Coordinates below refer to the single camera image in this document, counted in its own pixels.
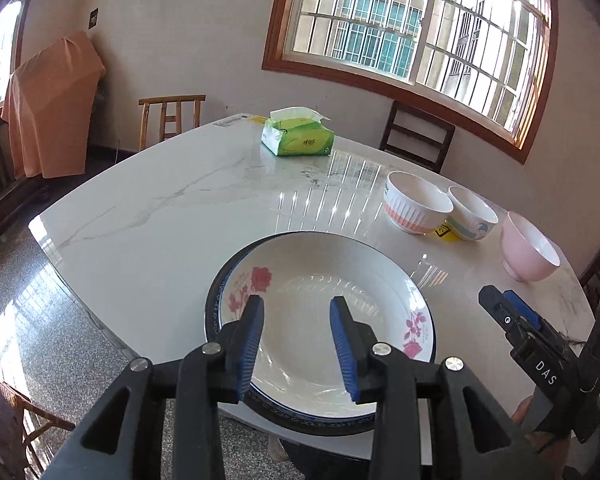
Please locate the green tissue pack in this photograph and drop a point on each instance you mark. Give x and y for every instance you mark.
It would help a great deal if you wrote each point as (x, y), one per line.
(300, 142)

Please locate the brown framed barred window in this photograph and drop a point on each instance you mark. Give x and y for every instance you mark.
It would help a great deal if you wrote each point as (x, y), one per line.
(272, 60)

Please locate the white bowl with blue pattern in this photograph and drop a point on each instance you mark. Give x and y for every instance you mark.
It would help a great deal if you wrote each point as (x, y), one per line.
(472, 225)

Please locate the yellow round sticker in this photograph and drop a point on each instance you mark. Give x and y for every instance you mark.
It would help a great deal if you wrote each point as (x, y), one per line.
(442, 233)

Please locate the white table label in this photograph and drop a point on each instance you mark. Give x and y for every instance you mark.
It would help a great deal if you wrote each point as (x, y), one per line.
(235, 120)

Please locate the white floral plate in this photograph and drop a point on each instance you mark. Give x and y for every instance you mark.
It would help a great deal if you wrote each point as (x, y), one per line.
(305, 285)

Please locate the person's right hand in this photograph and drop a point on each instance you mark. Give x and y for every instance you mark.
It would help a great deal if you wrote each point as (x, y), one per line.
(522, 412)

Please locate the dark blue rimmed plate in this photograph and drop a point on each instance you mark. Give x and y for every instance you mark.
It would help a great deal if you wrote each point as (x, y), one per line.
(211, 316)

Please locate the pink bowl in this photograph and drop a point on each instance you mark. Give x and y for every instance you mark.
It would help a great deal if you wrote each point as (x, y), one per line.
(522, 265)

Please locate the white ribbed bowl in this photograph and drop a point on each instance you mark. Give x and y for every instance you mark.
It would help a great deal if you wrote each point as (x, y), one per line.
(415, 215)

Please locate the orange cloth cover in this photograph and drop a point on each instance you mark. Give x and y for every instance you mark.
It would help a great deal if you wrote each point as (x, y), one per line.
(50, 105)

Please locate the rattan chair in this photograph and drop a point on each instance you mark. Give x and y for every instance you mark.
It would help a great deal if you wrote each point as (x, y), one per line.
(45, 415)

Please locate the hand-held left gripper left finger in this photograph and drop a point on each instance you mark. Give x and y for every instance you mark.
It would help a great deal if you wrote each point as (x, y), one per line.
(247, 350)

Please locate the light wooden chair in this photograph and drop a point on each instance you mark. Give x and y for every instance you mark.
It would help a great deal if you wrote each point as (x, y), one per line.
(145, 125)

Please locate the black wall switch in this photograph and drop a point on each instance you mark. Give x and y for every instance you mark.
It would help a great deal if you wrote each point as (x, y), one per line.
(93, 18)

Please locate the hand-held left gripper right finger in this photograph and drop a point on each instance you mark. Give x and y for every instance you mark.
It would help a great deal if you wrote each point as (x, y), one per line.
(342, 355)

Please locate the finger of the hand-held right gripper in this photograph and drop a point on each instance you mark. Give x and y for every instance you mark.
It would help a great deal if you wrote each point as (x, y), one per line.
(525, 310)
(492, 307)

